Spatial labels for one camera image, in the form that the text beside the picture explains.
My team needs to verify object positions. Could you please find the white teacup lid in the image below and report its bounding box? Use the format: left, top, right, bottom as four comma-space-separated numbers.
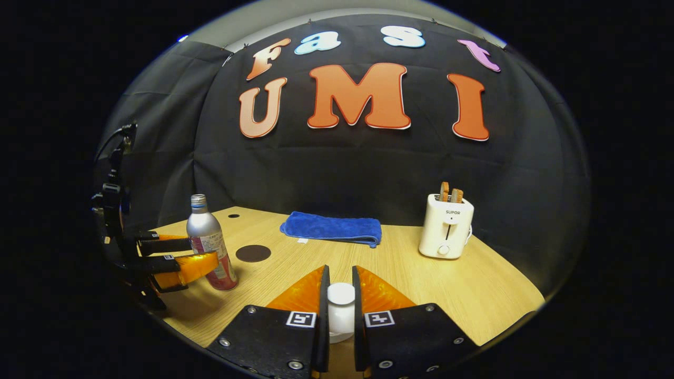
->
327, 283, 356, 344

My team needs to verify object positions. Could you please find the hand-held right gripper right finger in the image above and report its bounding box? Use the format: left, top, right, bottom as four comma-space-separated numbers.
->
352, 265, 480, 379

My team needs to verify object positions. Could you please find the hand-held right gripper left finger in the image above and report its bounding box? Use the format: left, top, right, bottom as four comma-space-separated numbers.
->
207, 265, 331, 379

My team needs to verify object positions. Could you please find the dark brown round coaster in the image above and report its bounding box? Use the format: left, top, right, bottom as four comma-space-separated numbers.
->
235, 244, 272, 263

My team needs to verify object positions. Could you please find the silver water bottle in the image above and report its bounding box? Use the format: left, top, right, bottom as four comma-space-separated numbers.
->
186, 194, 239, 291

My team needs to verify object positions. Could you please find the black backdrop cloth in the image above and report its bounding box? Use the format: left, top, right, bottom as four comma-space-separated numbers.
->
95, 13, 590, 295

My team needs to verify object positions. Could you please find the blue folded towel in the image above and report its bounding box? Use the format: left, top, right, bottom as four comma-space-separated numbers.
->
280, 211, 382, 248

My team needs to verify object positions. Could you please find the cream white toaster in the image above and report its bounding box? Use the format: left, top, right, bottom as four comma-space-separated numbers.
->
419, 193, 474, 260

